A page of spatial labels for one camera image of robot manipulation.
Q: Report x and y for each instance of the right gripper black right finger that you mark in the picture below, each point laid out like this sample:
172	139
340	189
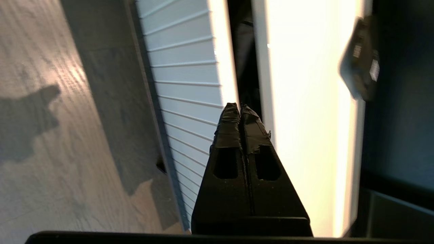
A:
274	193

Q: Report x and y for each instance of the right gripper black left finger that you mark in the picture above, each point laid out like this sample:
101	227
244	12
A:
223	189

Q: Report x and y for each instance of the white fluted drawer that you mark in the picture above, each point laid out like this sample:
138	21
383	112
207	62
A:
190	84

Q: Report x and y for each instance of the white ribbed tv cabinet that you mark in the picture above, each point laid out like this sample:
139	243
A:
305	118

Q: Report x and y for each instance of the black set-top box with label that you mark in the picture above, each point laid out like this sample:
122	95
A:
362	61

